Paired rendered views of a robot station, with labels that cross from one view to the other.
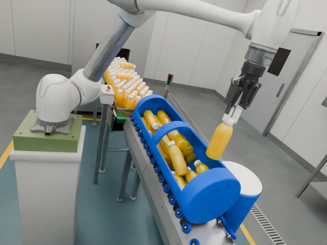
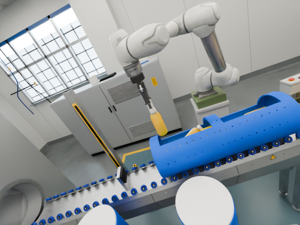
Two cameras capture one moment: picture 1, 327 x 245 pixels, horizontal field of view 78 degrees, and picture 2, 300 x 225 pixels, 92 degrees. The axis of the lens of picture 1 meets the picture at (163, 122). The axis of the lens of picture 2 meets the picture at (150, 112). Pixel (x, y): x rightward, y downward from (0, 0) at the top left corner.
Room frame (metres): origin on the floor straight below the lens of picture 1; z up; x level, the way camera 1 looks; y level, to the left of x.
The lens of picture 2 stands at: (1.18, -0.89, 1.82)
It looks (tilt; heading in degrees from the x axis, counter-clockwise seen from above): 26 degrees down; 125
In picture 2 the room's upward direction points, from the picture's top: 25 degrees counter-clockwise
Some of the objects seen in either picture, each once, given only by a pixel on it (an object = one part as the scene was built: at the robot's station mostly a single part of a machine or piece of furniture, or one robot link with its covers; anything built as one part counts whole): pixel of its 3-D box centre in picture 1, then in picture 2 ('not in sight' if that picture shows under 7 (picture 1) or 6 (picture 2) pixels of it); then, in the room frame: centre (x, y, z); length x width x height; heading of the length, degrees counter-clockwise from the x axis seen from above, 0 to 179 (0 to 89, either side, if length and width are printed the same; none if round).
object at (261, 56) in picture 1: (259, 55); (133, 69); (0.75, -0.25, 1.70); 0.09 x 0.09 x 0.06
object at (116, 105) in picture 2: not in sight; (120, 112); (-0.87, 1.08, 0.72); 2.15 x 0.54 x 1.45; 22
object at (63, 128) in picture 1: (52, 122); (203, 91); (0.89, 0.57, 1.11); 0.22 x 0.18 x 0.06; 21
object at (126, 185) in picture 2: not in sight; (124, 178); (0.40, -0.45, 1.00); 0.10 x 0.04 x 0.15; 119
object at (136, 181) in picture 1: (138, 176); (299, 187); (1.55, 0.10, 0.31); 0.06 x 0.06 x 0.63; 29
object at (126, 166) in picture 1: (124, 177); (284, 173); (1.48, 0.22, 0.31); 0.06 x 0.06 x 0.63; 29
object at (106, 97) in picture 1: (106, 94); (297, 83); (1.61, 0.55, 1.05); 0.20 x 0.10 x 0.10; 29
